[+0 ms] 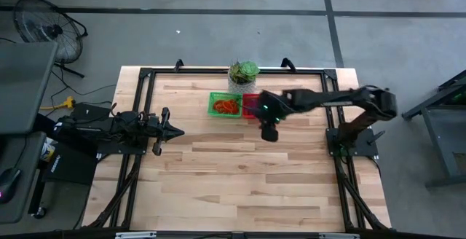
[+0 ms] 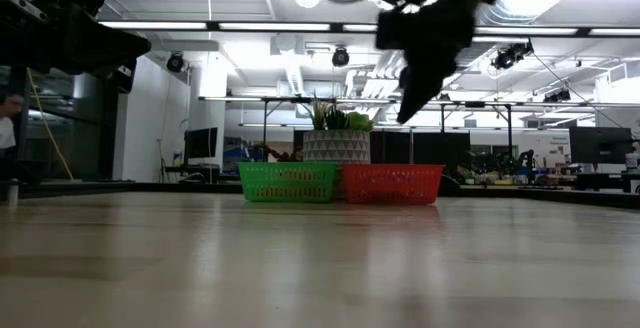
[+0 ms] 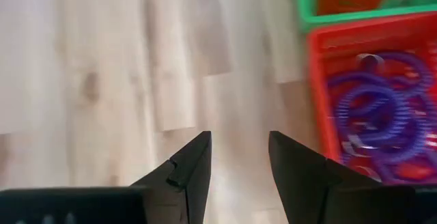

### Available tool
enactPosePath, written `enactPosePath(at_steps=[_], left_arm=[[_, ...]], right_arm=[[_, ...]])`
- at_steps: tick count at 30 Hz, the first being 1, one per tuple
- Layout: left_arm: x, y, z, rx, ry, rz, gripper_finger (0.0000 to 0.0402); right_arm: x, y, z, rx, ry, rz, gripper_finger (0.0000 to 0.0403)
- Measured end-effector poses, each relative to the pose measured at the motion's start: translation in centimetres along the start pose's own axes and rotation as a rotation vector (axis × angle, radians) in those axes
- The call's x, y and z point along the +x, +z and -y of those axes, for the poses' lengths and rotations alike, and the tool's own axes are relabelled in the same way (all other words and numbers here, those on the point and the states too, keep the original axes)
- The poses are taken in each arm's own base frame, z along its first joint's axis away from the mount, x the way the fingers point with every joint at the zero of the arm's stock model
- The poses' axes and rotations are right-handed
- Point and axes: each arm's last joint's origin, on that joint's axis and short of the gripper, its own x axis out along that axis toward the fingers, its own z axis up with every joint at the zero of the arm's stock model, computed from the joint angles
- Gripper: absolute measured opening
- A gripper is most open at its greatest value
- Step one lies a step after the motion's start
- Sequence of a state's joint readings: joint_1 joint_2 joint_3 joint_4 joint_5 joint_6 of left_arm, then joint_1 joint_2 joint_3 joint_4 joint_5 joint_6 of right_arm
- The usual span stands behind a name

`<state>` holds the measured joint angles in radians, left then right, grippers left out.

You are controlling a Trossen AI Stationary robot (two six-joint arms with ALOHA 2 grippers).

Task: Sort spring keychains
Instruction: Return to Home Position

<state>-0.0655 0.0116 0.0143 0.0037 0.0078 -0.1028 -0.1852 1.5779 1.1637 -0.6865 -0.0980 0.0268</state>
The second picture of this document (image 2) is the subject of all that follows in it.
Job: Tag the green plastic basket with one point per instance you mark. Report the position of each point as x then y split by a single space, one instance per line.
287 183

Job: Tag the red plastic basket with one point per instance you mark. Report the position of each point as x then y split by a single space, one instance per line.
392 184

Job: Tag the black aluminium table frame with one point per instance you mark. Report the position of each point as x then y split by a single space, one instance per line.
550 195

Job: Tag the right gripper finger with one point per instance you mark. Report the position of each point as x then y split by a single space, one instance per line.
430 78

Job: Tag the person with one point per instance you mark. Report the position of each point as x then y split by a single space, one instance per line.
7 133

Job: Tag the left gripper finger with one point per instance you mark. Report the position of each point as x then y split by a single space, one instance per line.
110 48

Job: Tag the black ceiling spotlight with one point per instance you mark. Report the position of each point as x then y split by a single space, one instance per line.
507 58
340 57
175 62

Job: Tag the potted succulent white pot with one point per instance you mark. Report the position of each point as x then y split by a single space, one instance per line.
335 145

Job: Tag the black monitor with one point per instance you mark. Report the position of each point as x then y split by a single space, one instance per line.
201 143
600 145

